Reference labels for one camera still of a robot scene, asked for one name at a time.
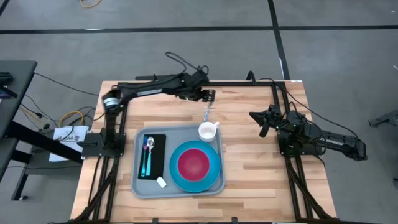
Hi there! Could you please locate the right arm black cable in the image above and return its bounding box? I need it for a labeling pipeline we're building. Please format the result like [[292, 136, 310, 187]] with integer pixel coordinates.
[[247, 70, 358, 139]]

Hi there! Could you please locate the knife with teal handle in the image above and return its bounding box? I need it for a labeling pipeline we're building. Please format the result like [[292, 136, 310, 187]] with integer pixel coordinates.
[[203, 101, 214, 124]]

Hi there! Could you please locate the spoon with teal handle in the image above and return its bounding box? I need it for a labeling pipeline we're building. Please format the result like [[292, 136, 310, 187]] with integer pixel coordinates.
[[145, 136, 155, 177]]

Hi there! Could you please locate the yellow cable loop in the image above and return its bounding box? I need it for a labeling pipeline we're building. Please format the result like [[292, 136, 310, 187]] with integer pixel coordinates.
[[58, 110, 85, 127]]

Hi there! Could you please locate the dark grey desk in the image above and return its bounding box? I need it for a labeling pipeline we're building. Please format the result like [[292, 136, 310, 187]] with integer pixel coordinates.
[[0, 60, 83, 202]]

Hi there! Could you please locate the grey plastic tray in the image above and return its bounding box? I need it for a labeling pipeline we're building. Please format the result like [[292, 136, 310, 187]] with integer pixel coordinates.
[[130, 125, 226, 200]]

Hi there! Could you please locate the grey metal stand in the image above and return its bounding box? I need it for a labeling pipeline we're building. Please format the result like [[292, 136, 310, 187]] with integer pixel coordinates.
[[368, 108, 398, 128]]

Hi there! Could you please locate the blue round plate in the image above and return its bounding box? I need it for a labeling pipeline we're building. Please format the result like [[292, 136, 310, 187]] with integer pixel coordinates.
[[169, 139, 222, 193]]

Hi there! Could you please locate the black aluminium table frame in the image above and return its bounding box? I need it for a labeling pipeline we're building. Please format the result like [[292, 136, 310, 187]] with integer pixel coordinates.
[[70, 79, 338, 224]]

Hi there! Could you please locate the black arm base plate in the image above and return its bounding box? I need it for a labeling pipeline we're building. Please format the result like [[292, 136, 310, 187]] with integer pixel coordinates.
[[76, 132, 127, 157], [278, 130, 324, 156]]

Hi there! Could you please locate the white paper sheet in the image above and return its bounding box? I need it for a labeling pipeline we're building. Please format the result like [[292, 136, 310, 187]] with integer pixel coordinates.
[[49, 125, 90, 162]]

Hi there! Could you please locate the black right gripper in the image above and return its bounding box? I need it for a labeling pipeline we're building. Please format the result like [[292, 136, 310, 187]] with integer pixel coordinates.
[[248, 104, 285, 138]]

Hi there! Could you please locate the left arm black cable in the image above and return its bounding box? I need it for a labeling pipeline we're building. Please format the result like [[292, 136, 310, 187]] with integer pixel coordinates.
[[164, 51, 210, 77]]

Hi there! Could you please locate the black mount bar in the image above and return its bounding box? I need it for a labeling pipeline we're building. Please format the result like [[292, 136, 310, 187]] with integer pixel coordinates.
[[135, 73, 187, 81]]

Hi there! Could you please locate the yellow floor cable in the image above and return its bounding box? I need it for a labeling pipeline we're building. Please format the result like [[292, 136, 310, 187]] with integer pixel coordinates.
[[80, 0, 103, 9]]

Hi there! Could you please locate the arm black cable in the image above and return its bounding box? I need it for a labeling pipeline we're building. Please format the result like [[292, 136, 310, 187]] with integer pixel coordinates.
[[247, 70, 358, 139], [164, 51, 210, 77]]

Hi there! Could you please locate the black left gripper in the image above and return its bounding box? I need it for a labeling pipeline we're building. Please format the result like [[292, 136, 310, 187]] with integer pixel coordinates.
[[177, 70, 216, 103]]

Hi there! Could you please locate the black cloth napkin white tag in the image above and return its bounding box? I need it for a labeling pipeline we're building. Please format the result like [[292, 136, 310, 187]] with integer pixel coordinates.
[[137, 133, 168, 189]]

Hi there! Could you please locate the thin black floor cable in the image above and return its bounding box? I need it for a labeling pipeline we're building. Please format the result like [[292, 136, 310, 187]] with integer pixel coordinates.
[[33, 72, 100, 96]]

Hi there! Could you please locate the white mug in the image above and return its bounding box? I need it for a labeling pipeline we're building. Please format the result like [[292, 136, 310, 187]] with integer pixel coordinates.
[[198, 121, 220, 143]]

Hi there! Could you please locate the magenta bowl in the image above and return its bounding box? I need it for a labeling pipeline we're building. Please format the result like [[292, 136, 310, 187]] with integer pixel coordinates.
[[177, 148, 211, 182]]

